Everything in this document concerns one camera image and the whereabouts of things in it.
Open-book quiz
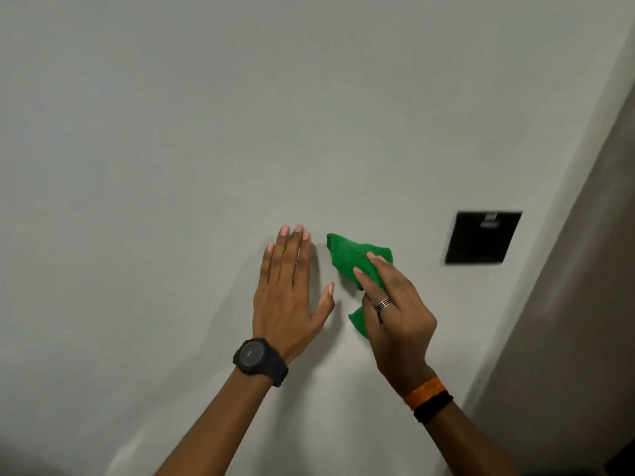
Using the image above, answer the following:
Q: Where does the green cleaning cloth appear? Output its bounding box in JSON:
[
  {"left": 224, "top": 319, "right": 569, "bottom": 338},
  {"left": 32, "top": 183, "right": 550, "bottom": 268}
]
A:
[{"left": 326, "top": 233, "right": 394, "bottom": 339}]

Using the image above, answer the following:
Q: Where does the person's left forearm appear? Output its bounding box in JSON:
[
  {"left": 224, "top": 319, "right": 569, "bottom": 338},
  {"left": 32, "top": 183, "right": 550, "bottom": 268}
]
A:
[{"left": 155, "top": 368, "right": 274, "bottom": 476}]

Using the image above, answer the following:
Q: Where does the orange wristband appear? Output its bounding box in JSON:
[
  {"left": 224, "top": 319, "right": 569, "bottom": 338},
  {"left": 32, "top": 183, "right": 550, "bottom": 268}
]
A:
[{"left": 403, "top": 377, "right": 446, "bottom": 412}]

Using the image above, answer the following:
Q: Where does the black wrist watch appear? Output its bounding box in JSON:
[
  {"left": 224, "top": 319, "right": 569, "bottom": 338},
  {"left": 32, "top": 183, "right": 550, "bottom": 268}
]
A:
[{"left": 232, "top": 337, "right": 290, "bottom": 388}]

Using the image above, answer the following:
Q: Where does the person's left hand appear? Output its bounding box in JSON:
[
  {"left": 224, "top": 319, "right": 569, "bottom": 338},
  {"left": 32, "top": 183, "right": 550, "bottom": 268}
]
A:
[{"left": 252, "top": 224, "right": 336, "bottom": 366}]

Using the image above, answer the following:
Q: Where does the person's right hand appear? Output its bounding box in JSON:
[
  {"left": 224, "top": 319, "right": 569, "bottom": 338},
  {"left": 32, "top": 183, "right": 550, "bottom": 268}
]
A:
[{"left": 352, "top": 252, "right": 438, "bottom": 399}]

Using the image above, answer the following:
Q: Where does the black wall switch plate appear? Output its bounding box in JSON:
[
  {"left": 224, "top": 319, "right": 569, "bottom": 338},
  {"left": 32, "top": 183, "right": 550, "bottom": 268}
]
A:
[{"left": 444, "top": 210, "right": 523, "bottom": 265}]

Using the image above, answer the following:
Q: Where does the black wristband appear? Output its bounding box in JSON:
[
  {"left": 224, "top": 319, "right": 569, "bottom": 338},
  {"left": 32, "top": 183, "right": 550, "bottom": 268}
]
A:
[{"left": 413, "top": 391, "right": 454, "bottom": 425}]

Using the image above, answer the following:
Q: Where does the person's right forearm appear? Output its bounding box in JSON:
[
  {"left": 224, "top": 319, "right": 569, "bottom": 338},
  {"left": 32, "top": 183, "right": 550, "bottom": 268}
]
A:
[{"left": 426, "top": 401, "right": 522, "bottom": 476}]

